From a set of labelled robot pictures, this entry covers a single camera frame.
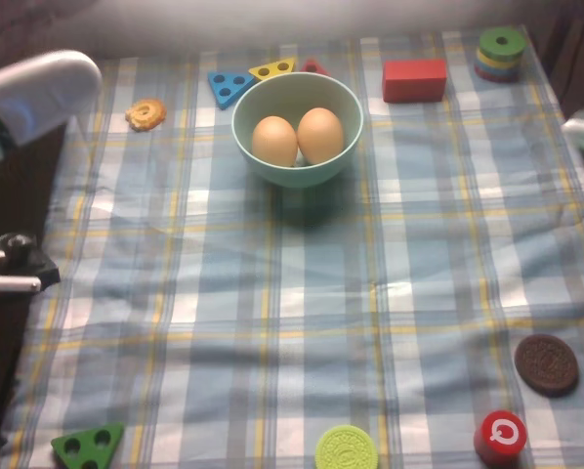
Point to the brown sandwich cookie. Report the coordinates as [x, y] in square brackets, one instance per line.
[547, 364]

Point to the green triangle block with holes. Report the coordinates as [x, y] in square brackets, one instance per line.
[89, 447]

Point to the green sandwich cookie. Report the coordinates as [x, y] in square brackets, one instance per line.
[346, 448]

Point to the blue plaid cloth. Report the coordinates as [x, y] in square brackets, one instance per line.
[297, 317]

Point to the yellow swirl biscuit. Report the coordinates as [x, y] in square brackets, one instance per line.
[146, 115]

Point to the brown egg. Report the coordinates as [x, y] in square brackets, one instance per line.
[321, 134]
[274, 141]

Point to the blue triangle block with holes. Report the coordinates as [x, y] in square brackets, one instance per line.
[228, 90]

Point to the red triangle block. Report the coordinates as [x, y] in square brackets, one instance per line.
[314, 68]

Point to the yellow triangle block with holes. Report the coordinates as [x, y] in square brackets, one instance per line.
[272, 70]

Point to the red rectangular block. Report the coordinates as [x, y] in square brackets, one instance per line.
[414, 80]

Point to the teal bowl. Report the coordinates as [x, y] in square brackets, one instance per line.
[297, 176]

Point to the red cylinder with white letter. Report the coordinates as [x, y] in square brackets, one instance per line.
[499, 437]

